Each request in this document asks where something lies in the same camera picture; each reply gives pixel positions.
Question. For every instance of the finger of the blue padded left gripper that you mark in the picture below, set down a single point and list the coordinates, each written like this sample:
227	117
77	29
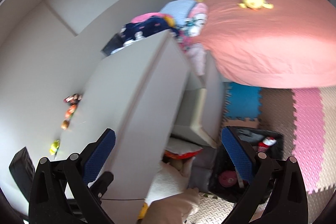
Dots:
60	192

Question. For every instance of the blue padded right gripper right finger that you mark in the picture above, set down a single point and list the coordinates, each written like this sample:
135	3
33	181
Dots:
276	191

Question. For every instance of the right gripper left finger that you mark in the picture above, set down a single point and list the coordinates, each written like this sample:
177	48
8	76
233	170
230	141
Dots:
100	186

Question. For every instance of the yellow green toy figure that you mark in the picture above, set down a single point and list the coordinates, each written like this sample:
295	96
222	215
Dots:
54	147

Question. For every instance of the pink plush face pouch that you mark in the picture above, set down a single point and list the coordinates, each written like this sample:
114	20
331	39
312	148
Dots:
228	178

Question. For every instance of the orange toy figure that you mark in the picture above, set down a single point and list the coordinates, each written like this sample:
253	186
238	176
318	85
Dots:
70	112

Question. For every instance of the black red toy figure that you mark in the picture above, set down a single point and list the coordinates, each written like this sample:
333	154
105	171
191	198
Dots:
73	99

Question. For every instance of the red plaid doll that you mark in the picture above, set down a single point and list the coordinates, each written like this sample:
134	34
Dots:
265	144

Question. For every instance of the black trash bin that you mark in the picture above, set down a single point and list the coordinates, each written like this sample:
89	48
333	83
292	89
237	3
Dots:
238	152

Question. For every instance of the pink foam mat tile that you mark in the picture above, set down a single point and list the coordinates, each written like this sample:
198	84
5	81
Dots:
309	135

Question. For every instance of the white red cushion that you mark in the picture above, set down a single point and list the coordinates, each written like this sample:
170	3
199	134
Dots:
180	150

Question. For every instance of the blue foam mat tile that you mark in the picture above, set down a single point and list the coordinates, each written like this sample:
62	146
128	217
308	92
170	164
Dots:
242	102

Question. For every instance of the grey desk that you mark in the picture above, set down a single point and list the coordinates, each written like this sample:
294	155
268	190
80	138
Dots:
144	93

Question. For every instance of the black box on shelf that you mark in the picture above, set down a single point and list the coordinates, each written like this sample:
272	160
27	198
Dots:
115	44

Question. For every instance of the pink bed sheet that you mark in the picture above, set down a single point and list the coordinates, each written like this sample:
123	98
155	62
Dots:
291	45

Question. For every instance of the navy patterned blanket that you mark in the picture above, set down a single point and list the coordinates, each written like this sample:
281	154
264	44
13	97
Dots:
133	32

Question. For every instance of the light blue folded blanket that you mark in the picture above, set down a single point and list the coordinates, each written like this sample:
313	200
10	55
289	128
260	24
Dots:
179	10

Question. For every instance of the white pink kitty blanket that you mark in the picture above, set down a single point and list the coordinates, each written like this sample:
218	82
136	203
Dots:
196	20

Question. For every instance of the yellow plush duck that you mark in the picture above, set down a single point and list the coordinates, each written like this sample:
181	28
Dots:
255	4

